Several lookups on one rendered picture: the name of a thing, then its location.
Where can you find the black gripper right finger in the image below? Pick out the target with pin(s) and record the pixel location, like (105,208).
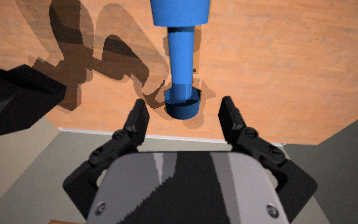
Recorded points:
(295,186)

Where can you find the brown wooden cradle stand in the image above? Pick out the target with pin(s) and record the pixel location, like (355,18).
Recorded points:
(197,41)

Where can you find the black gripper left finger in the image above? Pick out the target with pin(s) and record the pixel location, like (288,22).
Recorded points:
(81,184)

